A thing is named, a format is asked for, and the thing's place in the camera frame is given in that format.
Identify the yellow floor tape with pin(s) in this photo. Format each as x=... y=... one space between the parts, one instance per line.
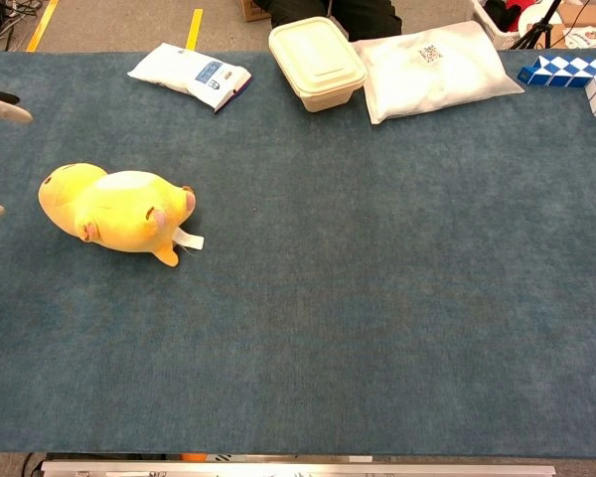
x=42 y=25

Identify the red object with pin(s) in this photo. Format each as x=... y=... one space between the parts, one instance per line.
x=514 y=10

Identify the blue white snake puzzle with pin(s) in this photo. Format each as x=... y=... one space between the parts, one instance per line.
x=566 y=72

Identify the white plastic basket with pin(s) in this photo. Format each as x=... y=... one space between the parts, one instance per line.
x=491 y=30

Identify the beige lidded lunch box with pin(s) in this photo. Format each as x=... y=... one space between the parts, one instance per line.
x=318 y=64

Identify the person in black clothes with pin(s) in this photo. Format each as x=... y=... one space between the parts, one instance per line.
x=362 y=15

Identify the black tripod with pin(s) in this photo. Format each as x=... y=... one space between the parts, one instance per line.
x=539 y=27

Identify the white padded bag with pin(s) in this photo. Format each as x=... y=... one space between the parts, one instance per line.
x=437 y=79

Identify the white tissue pack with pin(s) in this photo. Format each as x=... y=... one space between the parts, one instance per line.
x=189 y=74

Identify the yellow plush toy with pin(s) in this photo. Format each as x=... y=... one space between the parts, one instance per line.
x=124 y=213

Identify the open cardboard box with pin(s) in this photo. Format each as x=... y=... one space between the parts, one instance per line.
x=586 y=30

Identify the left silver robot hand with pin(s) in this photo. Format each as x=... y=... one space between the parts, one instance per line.
x=10 y=113

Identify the aluminium rail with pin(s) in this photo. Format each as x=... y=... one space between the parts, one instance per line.
x=298 y=469

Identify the blue table cloth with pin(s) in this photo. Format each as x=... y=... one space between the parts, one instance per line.
x=328 y=298

